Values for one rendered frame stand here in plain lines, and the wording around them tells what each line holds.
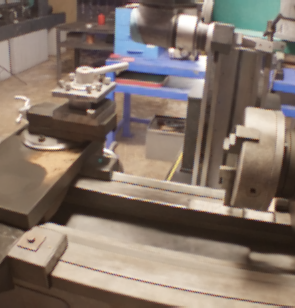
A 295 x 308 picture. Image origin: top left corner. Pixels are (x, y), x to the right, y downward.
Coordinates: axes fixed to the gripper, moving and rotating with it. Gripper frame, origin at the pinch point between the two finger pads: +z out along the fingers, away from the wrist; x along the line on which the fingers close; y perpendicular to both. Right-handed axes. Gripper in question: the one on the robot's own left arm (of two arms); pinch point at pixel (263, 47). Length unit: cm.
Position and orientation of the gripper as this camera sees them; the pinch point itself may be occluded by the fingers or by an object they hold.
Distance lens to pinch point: 90.8
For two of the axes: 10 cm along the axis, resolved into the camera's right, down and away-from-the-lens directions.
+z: 9.7, 2.0, -1.4
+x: -1.6, 0.7, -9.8
